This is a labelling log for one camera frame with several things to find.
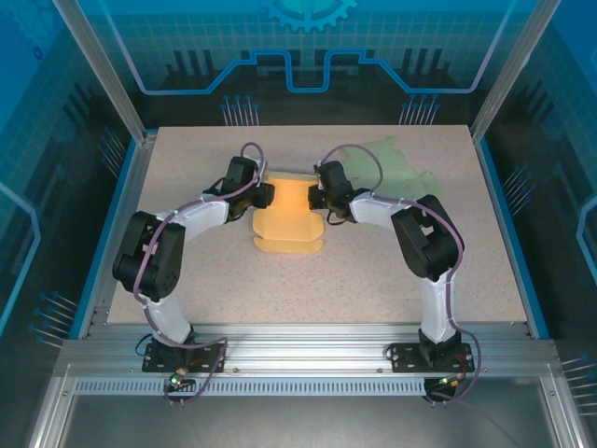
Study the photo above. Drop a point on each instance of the green paper box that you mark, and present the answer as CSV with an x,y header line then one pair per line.
x,y
396,163

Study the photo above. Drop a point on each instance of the narrow aluminium frame rail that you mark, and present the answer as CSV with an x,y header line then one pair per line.
x,y
562,415
51,415

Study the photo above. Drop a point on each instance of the blue table edge strip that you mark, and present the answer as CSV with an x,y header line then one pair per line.
x,y
493,186
116,210

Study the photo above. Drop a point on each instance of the grey metal bottom plate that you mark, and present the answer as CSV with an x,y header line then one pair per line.
x,y
303,424

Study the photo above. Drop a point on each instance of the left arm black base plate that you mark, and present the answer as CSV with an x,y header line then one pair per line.
x,y
154,361

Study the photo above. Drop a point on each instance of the yellow paper box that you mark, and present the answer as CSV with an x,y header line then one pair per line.
x,y
289,219

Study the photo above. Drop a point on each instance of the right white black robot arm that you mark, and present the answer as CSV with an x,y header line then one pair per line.
x,y
436,303

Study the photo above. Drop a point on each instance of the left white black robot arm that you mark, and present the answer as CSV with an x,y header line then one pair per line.
x,y
170,317

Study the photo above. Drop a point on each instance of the aluminium corner post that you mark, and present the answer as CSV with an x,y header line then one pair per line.
x,y
103,70
513,70

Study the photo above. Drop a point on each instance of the wide aluminium frame rail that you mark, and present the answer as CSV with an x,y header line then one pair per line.
x,y
303,350

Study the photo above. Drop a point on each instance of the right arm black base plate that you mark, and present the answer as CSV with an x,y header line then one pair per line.
x,y
406,359

